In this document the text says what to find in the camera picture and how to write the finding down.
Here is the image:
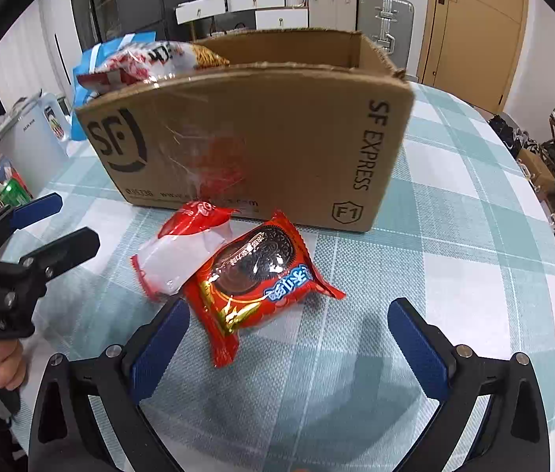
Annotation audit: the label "white trash bin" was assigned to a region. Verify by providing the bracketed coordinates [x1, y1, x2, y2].
[0, 91, 79, 197]

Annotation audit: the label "small cardboard box on floor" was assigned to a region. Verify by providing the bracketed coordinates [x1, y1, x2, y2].
[516, 147, 555, 192]

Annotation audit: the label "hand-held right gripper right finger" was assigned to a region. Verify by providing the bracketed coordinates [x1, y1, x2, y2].
[387, 299, 551, 472]

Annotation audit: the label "green can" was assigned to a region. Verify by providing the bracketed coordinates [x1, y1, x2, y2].
[0, 177, 32, 207]

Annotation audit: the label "white drawer cabinet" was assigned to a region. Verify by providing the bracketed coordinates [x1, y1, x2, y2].
[175, 0, 310, 40]

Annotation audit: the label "red chocolate cookie packet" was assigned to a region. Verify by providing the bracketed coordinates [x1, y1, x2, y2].
[182, 210, 347, 369]

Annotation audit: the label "red white noodle snack packet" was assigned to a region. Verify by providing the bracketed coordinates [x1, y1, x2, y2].
[77, 41, 231, 90]

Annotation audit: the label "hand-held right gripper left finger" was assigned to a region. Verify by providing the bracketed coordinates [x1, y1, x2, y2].
[28, 296, 192, 472]

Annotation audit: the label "wooden door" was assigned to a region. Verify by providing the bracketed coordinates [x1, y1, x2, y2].
[415, 0, 529, 114]

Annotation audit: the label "red and white cake packet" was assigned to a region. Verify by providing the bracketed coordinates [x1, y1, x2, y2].
[130, 200, 236, 301]

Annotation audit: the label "brown cardboard box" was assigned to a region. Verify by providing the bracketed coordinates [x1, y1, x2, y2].
[73, 28, 415, 233]

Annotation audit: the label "white suitcase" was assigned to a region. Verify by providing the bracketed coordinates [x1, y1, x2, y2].
[307, 0, 359, 30]

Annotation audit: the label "silver suitcase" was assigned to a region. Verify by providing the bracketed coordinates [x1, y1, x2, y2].
[357, 0, 416, 72]

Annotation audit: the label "person's left hand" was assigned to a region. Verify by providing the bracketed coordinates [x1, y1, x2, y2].
[0, 339, 26, 390]

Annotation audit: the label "blue cartoon shopping bag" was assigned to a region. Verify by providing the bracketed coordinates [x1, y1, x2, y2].
[72, 32, 157, 109]

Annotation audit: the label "dark glass cabinet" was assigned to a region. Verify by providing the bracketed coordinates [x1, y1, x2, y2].
[68, 0, 121, 47]

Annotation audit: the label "teal checked tablecloth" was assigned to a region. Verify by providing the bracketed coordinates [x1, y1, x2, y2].
[7, 81, 555, 472]

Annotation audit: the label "black shoes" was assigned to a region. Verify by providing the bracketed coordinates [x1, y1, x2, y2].
[486, 113, 538, 155]

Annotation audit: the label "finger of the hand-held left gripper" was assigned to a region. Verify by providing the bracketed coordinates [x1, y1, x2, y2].
[0, 193, 63, 256]
[19, 229, 100, 298]

